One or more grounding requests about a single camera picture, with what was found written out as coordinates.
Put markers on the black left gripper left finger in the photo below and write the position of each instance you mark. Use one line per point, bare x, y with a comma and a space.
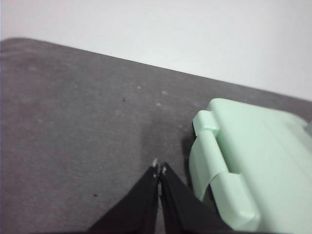
136, 207

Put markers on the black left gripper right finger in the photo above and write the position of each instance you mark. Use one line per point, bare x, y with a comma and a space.
180, 209

